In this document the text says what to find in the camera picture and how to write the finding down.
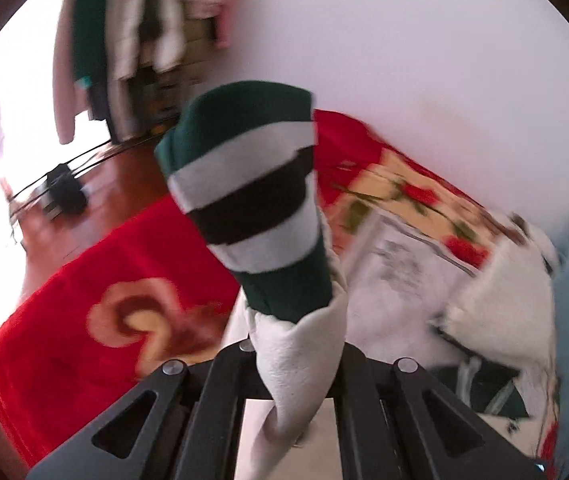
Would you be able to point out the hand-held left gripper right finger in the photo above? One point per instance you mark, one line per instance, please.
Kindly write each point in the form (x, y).
(359, 390)

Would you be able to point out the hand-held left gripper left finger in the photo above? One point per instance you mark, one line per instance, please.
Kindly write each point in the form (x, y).
(222, 385)

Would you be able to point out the green striped fleece-lined jacket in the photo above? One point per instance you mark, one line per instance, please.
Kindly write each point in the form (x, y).
(244, 185)

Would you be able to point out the rack of hanging clothes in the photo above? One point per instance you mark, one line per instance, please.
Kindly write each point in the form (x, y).
(129, 25)

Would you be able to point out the white quilted pad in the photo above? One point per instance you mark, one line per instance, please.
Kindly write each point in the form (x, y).
(399, 265)

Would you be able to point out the red floral blanket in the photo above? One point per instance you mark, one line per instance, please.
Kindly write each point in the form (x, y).
(64, 340)

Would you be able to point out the black floor stand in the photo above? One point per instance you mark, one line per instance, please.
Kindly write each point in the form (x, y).
(64, 192)

